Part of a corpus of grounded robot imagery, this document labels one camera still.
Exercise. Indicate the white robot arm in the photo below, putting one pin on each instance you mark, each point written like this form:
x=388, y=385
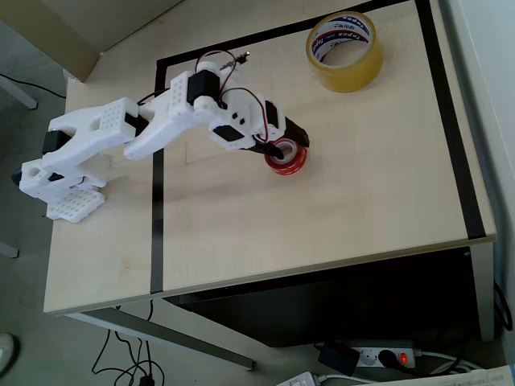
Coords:
x=100, y=120

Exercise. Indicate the red tape roll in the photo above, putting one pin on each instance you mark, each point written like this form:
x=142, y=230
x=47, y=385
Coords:
x=287, y=169

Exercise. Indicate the white furniture foot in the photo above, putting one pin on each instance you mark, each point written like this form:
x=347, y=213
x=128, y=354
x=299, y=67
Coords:
x=8, y=249

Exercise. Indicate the black round plug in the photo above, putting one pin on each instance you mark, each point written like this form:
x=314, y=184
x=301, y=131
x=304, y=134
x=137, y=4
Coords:
x=387, y=358

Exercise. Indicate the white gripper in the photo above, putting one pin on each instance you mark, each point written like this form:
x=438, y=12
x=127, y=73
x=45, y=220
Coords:
x=290, y=128

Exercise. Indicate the black panel under table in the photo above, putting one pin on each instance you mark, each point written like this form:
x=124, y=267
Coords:
x=322, y=305

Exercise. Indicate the grey table leg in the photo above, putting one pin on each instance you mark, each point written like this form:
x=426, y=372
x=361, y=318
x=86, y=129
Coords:
x=484, y=289

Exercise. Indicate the grey power strip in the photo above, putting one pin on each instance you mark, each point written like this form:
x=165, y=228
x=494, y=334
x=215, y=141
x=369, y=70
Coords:
x=368, y=358

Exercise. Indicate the black power adapter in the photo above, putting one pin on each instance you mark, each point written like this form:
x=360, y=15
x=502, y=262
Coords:
x=338, y=358

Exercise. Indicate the grey table foot bar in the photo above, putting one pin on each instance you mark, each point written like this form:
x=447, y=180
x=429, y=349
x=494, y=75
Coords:
x=169, y=335

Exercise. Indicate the white round object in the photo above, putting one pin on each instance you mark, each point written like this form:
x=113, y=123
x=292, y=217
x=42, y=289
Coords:
x=7, y=351

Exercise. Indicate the yellow tape roll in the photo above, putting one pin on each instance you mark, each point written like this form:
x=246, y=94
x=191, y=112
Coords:
x=354, y=76

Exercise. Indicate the printed paper sheet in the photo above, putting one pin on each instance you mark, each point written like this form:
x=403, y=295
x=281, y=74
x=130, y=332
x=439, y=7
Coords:
x=475, y=378

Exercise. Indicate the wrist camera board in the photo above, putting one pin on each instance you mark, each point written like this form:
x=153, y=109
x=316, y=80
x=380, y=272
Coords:
x=237, y=60

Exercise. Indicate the white switch box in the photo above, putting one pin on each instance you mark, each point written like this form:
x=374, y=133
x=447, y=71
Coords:
x=299, y=380

